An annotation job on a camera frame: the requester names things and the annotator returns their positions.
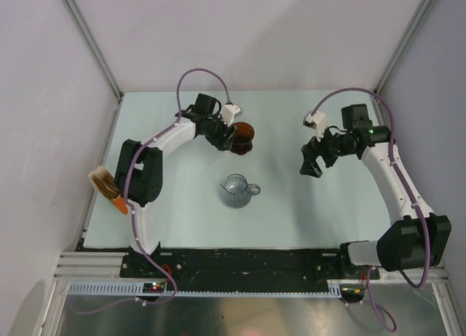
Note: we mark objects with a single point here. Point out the amber glass coffee dripper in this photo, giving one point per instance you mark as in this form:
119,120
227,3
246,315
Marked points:
242,142

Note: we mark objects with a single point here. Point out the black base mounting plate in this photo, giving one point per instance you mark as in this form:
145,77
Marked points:
269,271

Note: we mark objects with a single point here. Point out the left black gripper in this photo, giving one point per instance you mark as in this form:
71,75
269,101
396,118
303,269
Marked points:
222,143

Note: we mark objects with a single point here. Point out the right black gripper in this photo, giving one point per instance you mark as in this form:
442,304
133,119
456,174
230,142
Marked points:
310,153

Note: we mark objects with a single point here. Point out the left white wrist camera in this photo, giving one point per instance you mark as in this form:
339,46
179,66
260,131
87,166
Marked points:
229,112

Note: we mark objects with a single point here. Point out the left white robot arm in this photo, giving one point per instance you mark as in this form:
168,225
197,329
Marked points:
139,171

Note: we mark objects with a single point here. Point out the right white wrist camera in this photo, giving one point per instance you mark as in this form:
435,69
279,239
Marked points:
317,121

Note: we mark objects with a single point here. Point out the orange coffee filter box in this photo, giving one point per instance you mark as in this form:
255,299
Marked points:
104,183

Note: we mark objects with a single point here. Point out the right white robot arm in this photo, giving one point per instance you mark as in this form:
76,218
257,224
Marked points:
417,237

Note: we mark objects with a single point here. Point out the clear glass pitcher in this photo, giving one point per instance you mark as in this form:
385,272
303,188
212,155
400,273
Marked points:
236,192

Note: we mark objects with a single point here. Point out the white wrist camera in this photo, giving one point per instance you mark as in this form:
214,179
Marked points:
317,121
229,112

